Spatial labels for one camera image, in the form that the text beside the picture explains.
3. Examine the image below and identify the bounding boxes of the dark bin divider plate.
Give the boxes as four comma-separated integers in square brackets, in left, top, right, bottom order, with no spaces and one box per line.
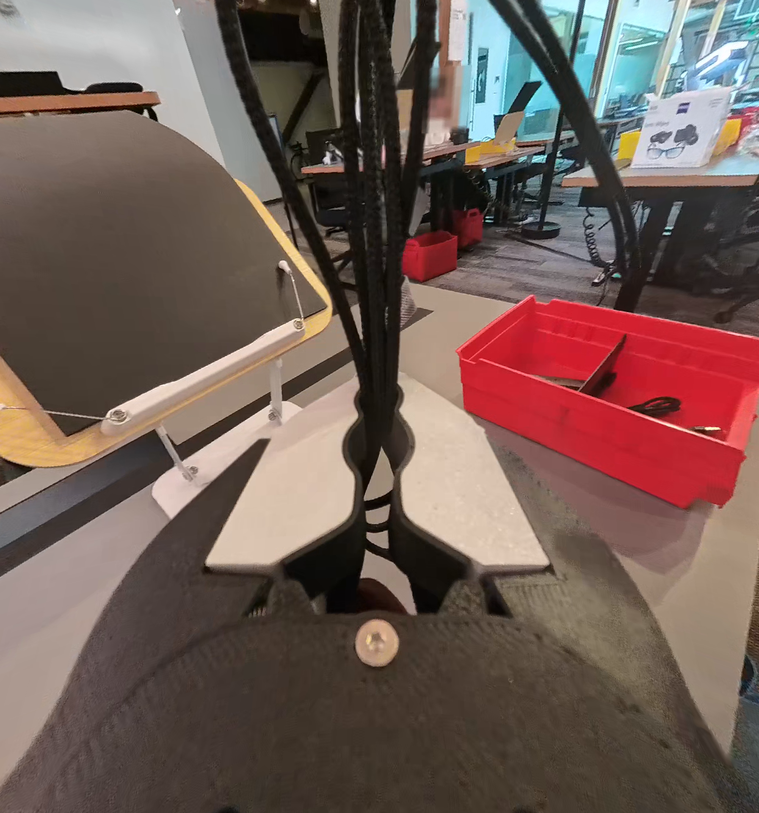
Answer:
[576,333,628,395]

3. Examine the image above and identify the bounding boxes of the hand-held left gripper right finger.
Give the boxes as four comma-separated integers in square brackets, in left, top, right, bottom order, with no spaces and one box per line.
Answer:
[392,373,553,580]

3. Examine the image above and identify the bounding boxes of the red plastic bin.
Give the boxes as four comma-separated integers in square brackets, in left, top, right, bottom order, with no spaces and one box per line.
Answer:
[455,295,759,509]

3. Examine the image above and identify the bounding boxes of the wooden work table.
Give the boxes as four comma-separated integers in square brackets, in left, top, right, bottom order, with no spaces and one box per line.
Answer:
[562,152,759,312]

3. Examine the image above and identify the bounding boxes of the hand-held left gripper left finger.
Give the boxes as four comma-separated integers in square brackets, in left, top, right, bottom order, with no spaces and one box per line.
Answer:
[204,380,364,580]

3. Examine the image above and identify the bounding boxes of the wooden-edged black board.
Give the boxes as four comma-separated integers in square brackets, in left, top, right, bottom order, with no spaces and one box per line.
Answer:
[0,111,334,470]

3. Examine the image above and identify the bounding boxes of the black braided usb-c cable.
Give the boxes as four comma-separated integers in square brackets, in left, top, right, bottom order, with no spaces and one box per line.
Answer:
[214,0,640,566]

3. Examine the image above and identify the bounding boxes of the white printed box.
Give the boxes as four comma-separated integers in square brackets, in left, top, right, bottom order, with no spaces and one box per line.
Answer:
[630,86,732,169]

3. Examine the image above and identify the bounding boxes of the red plastic crates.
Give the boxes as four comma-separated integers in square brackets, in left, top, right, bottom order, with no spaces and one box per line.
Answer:
[401,208,485,282]

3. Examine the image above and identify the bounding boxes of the black pole stand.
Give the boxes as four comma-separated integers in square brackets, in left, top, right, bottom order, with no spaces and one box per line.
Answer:
[522,0,586,239]

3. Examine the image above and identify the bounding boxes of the black office chair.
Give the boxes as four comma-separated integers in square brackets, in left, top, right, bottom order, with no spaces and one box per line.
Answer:
[690,191,759,325]

